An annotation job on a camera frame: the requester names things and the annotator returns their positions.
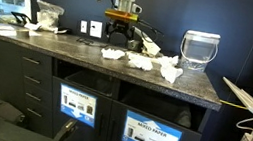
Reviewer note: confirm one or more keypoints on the blue sign with down arrow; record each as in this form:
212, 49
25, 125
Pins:
77, 105

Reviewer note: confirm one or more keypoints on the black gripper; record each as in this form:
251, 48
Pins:
119, 26

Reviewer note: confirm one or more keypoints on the white and black stapler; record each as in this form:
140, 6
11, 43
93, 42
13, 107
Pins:
62, 31

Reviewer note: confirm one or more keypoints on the beige paper scrap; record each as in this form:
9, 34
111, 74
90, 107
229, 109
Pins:
151, 51

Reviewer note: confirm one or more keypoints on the dark counter cabinet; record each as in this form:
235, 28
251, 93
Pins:
1, 72

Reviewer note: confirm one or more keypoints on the beige masking tape roll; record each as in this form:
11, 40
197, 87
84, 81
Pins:
23, 34

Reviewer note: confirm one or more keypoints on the large white outlet plate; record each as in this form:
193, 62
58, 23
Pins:
96, 29

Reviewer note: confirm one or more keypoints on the clear plastic bucket with lid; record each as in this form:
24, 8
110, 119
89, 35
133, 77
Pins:
200, 51

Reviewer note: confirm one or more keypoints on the large white paper sheet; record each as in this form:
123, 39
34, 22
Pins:
5, 32

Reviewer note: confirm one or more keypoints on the small white wall plate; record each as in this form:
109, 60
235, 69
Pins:
83, 26

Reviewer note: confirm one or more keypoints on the black bin with liner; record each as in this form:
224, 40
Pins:
161, 107
93, 80

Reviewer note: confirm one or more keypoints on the white booklet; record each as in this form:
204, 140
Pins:
33, 27

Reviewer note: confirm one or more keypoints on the black chair with armrests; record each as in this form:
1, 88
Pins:
64, 133

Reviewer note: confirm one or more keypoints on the blue sign with up arrow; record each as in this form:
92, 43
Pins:
152, 136

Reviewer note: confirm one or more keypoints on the clear plastic bag with contents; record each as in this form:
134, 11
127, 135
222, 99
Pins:
48, 16

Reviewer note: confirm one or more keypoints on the black desk stand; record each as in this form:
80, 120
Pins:
20, 14

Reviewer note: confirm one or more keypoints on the small black desk device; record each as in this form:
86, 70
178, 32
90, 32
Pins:
134, 45

